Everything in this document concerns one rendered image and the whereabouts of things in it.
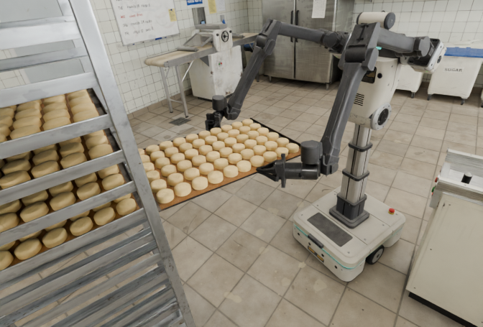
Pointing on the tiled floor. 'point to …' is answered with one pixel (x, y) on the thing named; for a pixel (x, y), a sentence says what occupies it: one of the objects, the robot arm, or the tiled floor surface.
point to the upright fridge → (303, 61)
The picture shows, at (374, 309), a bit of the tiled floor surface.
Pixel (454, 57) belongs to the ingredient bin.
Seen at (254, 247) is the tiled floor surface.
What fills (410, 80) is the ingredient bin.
